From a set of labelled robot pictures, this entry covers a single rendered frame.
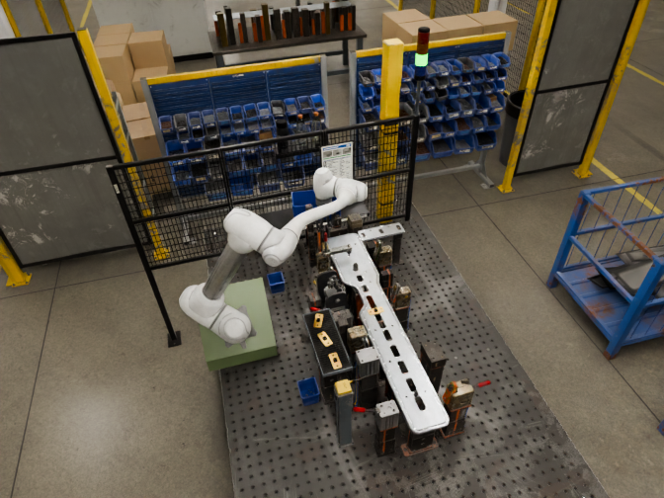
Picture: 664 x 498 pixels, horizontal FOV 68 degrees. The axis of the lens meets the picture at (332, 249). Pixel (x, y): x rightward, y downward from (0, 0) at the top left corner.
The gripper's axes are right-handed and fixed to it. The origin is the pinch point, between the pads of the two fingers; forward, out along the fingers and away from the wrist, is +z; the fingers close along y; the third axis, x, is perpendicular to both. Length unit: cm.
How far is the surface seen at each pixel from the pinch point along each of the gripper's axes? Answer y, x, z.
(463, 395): 32, -109, 17
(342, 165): 27, 55, -7
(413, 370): 18, -87, 22
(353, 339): -5, -66, 15
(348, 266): 10.7, -8.8, 21.7
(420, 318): 48, -36, 52
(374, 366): 0, -83, 16
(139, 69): -114, 422, 47
